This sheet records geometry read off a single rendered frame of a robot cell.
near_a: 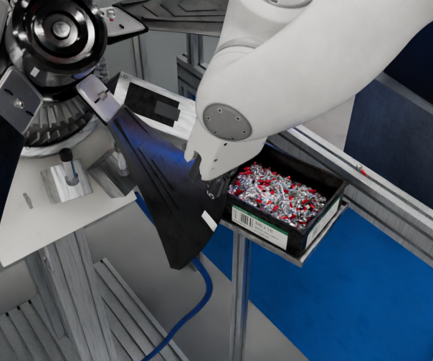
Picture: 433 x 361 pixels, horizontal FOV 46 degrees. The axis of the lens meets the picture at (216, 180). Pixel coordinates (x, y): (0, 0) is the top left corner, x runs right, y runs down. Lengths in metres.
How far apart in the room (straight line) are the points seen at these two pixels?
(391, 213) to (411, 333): 0.30
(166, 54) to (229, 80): 1.39
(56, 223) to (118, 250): 1.08
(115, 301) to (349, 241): 0.89
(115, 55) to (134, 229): 0.71
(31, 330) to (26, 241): 0.89
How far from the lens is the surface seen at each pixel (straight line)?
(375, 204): 1.01
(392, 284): 1.13
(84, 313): 1.29
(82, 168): 0.86
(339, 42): 0.41
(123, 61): 1.73
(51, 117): 0.84
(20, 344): 1.76
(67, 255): 1.12
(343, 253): 1.19
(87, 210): 0.95
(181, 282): 1.88
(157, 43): 1.78
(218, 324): 1.78
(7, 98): 0.71
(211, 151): 0.59
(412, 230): 0.99
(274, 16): 0.46
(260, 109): 0.43
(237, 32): 0.48
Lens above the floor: 1.52
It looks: 43 degrees down
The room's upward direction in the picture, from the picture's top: straight up
